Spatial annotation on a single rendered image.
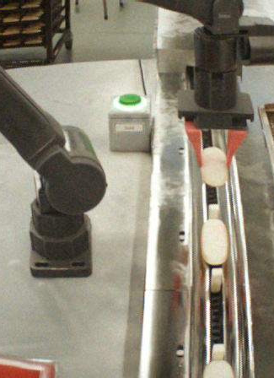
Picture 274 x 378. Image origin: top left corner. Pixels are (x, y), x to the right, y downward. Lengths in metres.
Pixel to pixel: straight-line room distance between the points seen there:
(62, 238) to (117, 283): 0.09
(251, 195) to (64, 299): 0.36
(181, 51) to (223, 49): 0.52
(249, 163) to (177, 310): 0.43
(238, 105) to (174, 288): 0.25
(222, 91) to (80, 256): 0.29
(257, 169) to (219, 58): 0.35
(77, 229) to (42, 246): 0.05
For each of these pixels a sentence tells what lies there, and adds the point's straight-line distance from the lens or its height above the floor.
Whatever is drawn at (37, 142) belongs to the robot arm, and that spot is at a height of 1.01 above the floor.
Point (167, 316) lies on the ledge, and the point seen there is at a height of 0.86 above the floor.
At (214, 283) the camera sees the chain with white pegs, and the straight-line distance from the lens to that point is 0.86.
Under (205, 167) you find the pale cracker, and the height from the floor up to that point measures 0.93.
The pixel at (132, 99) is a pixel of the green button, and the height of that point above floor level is 0.91.
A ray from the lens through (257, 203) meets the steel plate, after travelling 1.07.
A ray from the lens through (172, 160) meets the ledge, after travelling 1.08.
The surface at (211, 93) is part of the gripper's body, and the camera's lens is 0.88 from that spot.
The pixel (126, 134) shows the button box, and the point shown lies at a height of 0.85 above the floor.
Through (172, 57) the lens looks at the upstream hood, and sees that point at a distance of 1.37.
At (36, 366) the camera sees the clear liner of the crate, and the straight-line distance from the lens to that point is 0.67.
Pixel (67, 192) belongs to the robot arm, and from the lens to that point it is 0.86.
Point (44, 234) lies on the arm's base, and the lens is 0.93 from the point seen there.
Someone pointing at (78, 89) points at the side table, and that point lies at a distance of 1.43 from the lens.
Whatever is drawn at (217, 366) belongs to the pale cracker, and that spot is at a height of 0.86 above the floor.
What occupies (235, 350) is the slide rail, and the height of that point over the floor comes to 0.85.
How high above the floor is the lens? 1.42
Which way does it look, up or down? 33 degrees down
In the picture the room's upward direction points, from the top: 1 degrees counter-clockwise
